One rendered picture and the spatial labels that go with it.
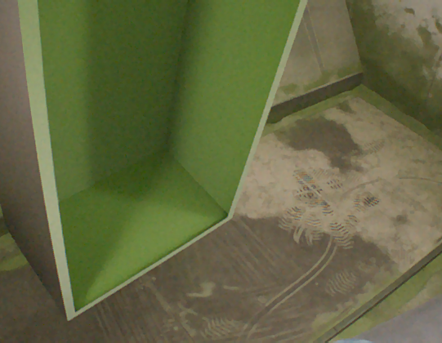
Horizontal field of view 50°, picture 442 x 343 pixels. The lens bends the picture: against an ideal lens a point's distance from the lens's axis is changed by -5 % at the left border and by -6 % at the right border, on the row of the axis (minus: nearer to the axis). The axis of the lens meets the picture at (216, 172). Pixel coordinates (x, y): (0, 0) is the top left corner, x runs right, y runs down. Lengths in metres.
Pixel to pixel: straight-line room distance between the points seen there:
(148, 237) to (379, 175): 1.38
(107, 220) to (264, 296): 0.71
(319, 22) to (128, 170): 1.64
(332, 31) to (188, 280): 1.71
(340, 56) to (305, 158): 0.76
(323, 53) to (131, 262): 1.85
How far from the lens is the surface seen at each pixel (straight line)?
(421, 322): 0.27
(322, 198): 2.33
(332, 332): 1.90
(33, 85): 0.71
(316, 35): 2.90
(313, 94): 2.85
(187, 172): 1.68
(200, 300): 1.90
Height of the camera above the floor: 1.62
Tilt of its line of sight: 42 degrees down
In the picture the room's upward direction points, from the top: 3 degrees clockwise
